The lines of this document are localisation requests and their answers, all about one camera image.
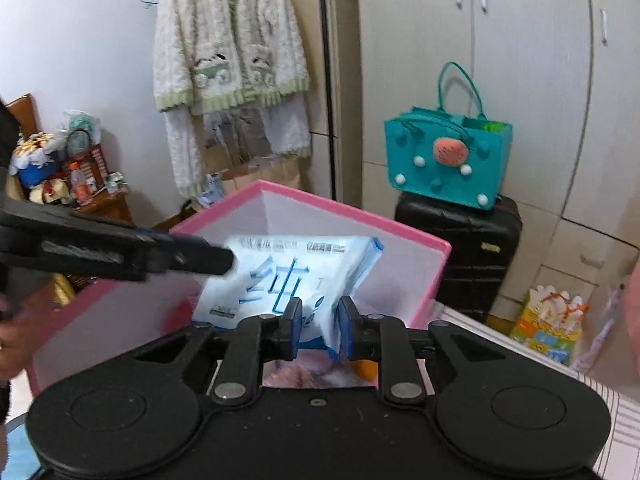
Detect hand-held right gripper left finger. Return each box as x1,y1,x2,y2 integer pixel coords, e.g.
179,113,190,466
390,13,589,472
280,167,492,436
132,297,305,407

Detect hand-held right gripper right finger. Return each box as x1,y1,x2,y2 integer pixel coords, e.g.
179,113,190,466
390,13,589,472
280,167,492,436
337,296,506,406

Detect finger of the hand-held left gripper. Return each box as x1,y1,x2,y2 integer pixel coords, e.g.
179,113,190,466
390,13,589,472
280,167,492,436
145,237,237,277
132,229,211,247

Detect orange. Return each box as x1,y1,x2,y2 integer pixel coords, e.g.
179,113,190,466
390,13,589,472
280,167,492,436
356,360,379,387

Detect floral fabric pouch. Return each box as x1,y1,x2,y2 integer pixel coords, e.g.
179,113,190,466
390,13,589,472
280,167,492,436
263,351,362,390

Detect blue white tissue pack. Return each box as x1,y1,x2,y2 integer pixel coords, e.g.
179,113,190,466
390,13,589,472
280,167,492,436
191,234,385,361

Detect pink cardboard box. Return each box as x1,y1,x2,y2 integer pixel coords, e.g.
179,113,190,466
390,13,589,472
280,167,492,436
25,180,452,397

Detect person's left hand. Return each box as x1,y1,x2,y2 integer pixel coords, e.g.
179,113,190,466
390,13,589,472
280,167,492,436
0,279,59,382

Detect yellow plush doll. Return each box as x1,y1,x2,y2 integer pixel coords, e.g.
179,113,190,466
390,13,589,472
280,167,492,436
29,179,71,206

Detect orange drink bottle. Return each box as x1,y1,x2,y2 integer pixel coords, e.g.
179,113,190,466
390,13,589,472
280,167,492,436
69,161,92,203

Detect blue white plastic bag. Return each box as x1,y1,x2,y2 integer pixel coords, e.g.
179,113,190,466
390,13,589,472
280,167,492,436
197,172,226,208

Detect flower bouquet with blue wrap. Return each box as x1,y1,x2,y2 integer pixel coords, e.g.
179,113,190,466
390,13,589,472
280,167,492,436
11,130,63,188

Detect green white plastic bag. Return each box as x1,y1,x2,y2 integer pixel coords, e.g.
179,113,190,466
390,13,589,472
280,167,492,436
62,109,103,153

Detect brown paper bag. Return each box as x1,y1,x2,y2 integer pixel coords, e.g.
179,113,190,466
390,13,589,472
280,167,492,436
220,155,302,198

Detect black suitcase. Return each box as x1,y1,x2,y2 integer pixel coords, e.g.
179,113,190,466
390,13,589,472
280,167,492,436
394,192,523,325

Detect white fluffy pyjama pants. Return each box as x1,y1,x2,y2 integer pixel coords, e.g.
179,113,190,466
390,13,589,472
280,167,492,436
162,95,313,198

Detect teal felt handbag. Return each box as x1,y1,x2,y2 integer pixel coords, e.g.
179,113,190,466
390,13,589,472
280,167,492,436
384,61,513,211

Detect light blue cloth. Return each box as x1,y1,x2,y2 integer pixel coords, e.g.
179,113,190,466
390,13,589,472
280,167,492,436
0,420,37,467

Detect white green fluffy cardigan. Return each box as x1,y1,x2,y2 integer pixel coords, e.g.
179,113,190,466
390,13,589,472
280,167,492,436
152,0,312,113

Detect black clothes rack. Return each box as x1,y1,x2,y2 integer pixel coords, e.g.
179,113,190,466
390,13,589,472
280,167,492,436
320,0,341,206

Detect clear plastic bag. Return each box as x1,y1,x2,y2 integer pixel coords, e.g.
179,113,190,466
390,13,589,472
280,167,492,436
575,280,631,373

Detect striped tablecloth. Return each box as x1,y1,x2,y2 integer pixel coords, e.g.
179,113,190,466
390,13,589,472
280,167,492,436
432,305,640,480

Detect pink paper bag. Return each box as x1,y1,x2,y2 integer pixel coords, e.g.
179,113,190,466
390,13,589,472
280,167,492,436
622,260,640,356

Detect beige wardrobe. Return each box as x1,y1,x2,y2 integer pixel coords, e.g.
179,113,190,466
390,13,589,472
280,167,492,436
322,0,640,341

